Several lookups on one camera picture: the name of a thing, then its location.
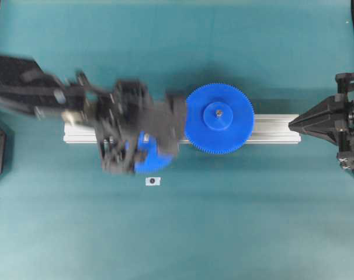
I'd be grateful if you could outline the small blue gear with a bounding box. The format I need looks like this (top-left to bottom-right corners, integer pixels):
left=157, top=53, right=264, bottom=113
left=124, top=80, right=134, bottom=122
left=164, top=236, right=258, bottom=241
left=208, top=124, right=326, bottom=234
left=134, top=131, right=173, bottom=173

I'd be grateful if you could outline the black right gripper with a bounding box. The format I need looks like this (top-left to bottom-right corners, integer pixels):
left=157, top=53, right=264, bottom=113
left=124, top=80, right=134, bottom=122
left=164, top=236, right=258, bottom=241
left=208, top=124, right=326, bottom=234
left=289, top=73, right=354, bottom=176

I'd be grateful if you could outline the aluminium extrusion rail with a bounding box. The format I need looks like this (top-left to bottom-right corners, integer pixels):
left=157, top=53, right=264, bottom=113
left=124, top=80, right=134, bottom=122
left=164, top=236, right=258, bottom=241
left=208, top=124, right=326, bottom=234
left=63, top=114, right=301, bottom=144

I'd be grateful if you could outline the large blue gear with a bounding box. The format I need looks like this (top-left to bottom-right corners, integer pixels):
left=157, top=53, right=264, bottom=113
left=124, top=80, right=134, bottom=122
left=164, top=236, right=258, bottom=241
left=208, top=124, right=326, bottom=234
left=185, top=83, right=255, bottom=155

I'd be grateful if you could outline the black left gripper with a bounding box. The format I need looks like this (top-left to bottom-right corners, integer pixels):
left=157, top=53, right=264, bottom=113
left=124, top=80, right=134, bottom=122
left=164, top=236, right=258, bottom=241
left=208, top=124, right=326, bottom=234
left=95, top=80, right=186, bottom=174

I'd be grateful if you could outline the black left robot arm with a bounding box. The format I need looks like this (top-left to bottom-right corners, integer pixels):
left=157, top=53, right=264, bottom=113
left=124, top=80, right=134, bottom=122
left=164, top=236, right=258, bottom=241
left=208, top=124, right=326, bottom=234
left=0, top=56, right=187, bottom=174

